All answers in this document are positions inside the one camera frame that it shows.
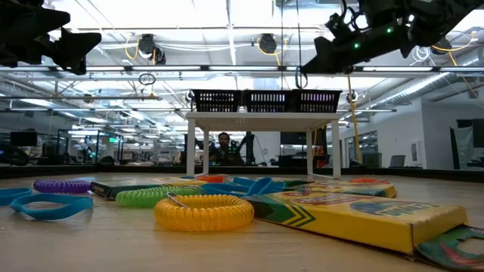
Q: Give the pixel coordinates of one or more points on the purple coil wristband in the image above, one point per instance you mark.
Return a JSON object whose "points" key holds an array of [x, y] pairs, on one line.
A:
{"points": [[60, 186]]}

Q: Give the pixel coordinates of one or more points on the black background robot arm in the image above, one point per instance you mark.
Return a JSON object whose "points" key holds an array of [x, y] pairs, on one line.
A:
{"points": [[249, 147]]}

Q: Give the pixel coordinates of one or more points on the computer monitor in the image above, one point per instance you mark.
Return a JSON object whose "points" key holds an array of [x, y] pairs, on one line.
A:
{"points": [[23, 138]]}

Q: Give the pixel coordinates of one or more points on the orange coil wristband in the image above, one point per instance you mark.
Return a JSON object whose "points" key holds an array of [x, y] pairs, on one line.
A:
{"points": [[204, 219]]}

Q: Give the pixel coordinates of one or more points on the grey bin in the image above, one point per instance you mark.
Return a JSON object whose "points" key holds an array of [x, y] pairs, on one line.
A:
{"points": [[372, 159]]}

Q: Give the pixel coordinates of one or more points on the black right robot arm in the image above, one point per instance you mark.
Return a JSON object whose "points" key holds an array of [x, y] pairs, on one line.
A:
{"points": [[435, 19]]}

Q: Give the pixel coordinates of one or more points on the green coil wristband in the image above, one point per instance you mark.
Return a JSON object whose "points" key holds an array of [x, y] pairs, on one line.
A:
{"points": [[143, 196]]}

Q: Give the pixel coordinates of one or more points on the red coil wristband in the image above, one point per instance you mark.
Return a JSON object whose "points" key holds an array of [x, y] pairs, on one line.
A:
{"points": [[211, 179], [368, 181]]}

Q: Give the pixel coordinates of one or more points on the black metal table frame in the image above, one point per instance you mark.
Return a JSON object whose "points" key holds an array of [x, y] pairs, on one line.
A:
{"points": [[113, 170]]}

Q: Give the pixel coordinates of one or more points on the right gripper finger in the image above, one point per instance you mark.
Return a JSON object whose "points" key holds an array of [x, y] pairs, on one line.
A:
{"points": [[325, 43], [332, 60]]}

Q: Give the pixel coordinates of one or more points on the person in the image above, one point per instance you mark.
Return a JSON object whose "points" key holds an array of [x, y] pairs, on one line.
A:
{"points": [[225, 151]]}

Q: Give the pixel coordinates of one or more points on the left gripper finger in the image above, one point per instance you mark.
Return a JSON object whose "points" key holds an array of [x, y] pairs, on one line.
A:
{"points": [[75, 49], [34, 20]]}

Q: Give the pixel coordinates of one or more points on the grey laptop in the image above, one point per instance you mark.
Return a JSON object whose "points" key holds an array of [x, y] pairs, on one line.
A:
{"points": [[397, 161]]}

